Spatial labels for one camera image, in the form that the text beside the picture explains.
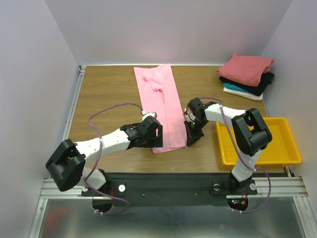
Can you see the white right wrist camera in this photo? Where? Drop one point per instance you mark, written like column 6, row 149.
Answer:
column 187, row 115

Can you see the folded teal t-shirt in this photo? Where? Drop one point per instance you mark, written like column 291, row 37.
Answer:
column 234, row 87

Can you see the folded salmon red t-shirt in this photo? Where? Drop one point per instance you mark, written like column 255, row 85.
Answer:
column 246, row 70

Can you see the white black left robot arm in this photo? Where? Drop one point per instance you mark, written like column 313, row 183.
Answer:
column 67, row 164

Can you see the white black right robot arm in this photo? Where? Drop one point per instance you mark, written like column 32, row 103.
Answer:
column 247, row 129

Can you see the aluminium left side rail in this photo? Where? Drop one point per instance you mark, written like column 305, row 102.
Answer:
column 71, row 105

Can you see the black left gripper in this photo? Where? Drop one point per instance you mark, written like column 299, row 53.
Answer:
column 157, row 142

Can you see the light pink t-shirt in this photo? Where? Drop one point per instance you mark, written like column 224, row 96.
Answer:
column 158, row 93

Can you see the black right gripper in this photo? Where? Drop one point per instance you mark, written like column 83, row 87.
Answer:
column 192, row 135

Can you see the yellow plastic tray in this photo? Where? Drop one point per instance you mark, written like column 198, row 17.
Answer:
column 282, row 150

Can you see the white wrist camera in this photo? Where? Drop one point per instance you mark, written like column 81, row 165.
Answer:
column 149, row 114
column 187, row 115

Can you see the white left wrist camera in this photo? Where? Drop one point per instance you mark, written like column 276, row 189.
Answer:
column 149, row 114

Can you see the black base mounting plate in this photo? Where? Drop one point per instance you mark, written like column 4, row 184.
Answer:
column 123, row 190

